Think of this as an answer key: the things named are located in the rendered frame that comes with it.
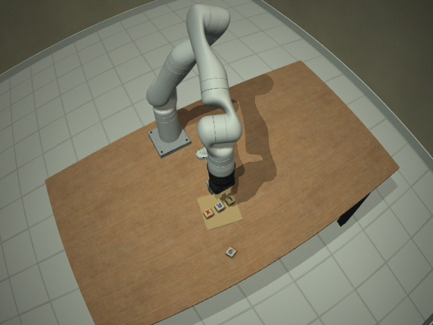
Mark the tan block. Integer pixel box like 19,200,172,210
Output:
225,195,235,207
203,208,214,220
214,201,225,213
225,247,236,258

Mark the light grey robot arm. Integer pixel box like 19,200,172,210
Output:
146,4,242,167

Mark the tan flat mat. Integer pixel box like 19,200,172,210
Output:
197,188,243,230

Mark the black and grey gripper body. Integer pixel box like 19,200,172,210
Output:
196,147,235,194

